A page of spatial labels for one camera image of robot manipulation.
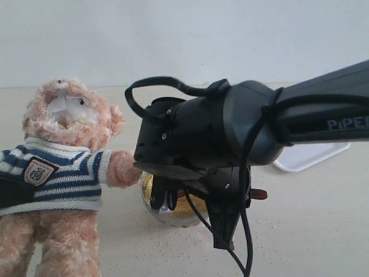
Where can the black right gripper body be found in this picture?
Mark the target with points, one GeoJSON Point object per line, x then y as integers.
{"type": "Point", "coordinates": [224, 214]}

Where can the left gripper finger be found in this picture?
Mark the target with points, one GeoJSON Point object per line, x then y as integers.
{"type": "Point", "coordinates": [15, 193]}

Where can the dark red wooden spoon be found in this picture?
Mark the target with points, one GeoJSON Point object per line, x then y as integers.
{"type": "Point", "coordinates": [256, 194]}

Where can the brown teddy bear striped sweater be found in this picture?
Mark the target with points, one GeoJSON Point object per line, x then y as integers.
{"type": "Point", "coordinates": [67, 128]}

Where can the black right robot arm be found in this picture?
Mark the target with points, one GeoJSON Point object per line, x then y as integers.
{"type": "Point", "coordinates": [206, 140]}

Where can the metal bowl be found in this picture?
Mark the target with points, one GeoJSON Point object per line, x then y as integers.
{"type": "Point", "coordinates": [186, 222]}

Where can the yellow millet grains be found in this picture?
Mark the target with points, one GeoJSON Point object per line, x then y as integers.
{"type": "Point", "coordinates": [182, 210]}

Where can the white rectangular plastic tray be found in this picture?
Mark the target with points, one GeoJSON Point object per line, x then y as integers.
{"type": "Point", "coordinates": [300, 157]}

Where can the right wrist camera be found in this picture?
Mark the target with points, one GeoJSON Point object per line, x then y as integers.
{"type": "Point", "coordinates": [164, 194]}

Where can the black cable tie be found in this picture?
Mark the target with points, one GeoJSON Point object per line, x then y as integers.
{"type": "Point", "coordinates": [270, 111]}

